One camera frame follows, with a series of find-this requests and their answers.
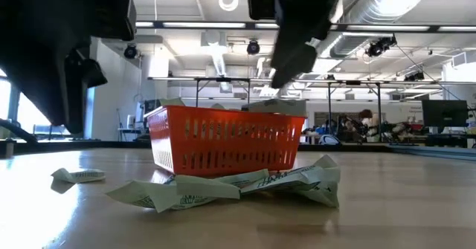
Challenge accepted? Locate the orange plastic basket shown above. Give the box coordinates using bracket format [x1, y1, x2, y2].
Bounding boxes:
[144, 105, 308, 178]

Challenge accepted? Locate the black rig frame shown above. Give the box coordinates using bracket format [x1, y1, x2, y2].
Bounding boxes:
[193, 77, 251, 111]
[326, 79, 383, 143]

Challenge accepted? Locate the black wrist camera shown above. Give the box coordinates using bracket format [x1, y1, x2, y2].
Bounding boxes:
[89, 0, 138, 42]
[248, 0, 279, 22]

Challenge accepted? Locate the black ceiling spotlight cluster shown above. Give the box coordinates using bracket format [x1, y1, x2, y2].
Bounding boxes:
[365, 34, 398, 58]
[404, 71, 425, 83]

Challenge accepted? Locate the black curved strut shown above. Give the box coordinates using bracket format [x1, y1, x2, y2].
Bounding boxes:
[0, 118, 38, 144]

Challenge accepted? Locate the black computer monitor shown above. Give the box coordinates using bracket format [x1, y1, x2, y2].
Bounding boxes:
[421, 99, 470, 129]
[143, 97, 165, 111]

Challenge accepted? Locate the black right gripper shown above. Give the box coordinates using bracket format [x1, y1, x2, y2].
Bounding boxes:
[270, 0, 346, 90]

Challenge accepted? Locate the white cable coil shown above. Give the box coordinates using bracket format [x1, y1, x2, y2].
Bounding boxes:
[217, 0, 240, 13]

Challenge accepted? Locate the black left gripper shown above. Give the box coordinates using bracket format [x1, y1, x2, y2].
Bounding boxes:
[0, 0, 130, 135]

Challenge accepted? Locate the black ceiling camera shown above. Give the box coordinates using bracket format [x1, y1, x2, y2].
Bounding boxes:
[245, 39, 262, 56]
[123, 44, 138, 60]

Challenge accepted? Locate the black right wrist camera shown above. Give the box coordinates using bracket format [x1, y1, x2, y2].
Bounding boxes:
[248, 0, 279, 22]

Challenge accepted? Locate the small grey post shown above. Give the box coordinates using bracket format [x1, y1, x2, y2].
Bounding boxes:
[2, 138, 16, 159]

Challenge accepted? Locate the person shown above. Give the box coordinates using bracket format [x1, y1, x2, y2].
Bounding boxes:
[356, 109, 377, 143]

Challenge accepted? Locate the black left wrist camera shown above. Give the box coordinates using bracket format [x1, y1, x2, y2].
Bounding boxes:
[89, 0, 138, 42]

